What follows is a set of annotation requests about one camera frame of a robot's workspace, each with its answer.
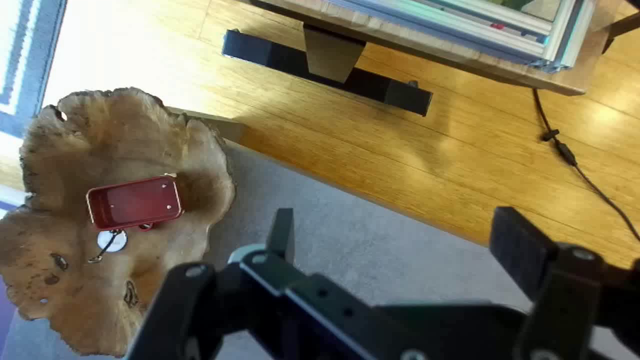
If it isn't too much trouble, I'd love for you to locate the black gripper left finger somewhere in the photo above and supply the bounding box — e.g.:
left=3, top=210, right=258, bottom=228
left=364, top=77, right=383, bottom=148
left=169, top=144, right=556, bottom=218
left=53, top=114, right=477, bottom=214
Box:
left=127, top=206, right=296, bottom=360

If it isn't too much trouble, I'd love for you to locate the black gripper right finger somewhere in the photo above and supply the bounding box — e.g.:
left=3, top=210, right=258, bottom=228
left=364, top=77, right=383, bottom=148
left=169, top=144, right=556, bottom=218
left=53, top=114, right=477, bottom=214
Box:
left=488, top=204, right=640, bottom=360

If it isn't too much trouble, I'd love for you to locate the brown crumpled cloth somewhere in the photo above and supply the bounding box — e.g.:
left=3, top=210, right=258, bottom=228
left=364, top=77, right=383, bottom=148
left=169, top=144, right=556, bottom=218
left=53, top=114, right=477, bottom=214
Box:
left=0, top=86, right=237, bottom=358

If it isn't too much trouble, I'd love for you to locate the light wooden table board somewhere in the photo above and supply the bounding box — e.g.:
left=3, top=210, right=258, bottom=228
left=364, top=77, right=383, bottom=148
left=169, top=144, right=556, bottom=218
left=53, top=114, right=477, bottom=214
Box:
left=248, top=0, right=613, bottom=96

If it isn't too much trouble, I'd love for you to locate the blue white bordered rug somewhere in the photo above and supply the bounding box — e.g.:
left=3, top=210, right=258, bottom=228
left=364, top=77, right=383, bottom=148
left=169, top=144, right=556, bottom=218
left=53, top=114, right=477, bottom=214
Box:
left=0, top=0, right=69, bottom=360

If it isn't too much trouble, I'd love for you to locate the white round tag with ring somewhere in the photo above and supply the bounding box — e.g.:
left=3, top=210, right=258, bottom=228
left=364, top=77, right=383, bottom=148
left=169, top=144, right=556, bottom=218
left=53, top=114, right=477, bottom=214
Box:
left=86, top=228, right=130, bottom=266

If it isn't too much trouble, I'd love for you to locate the black floor cable with connector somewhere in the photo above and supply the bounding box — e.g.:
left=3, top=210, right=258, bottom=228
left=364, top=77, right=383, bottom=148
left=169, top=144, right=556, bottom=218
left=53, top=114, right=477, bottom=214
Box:
left=531, top=87, right=640, bottom=244

